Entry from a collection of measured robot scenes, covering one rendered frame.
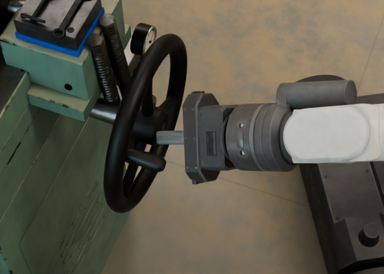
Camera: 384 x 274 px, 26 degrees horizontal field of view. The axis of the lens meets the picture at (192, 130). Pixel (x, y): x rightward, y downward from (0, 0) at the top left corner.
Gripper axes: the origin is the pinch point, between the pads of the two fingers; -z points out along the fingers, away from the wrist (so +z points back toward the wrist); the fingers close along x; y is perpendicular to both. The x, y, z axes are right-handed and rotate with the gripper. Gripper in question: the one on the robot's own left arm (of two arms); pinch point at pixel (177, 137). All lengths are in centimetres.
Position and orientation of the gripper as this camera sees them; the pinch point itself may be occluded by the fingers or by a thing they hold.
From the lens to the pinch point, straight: 115.8
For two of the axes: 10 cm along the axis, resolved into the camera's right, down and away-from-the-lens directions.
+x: -0.4, -10.0, -0.5
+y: -5.9, 0.6, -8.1
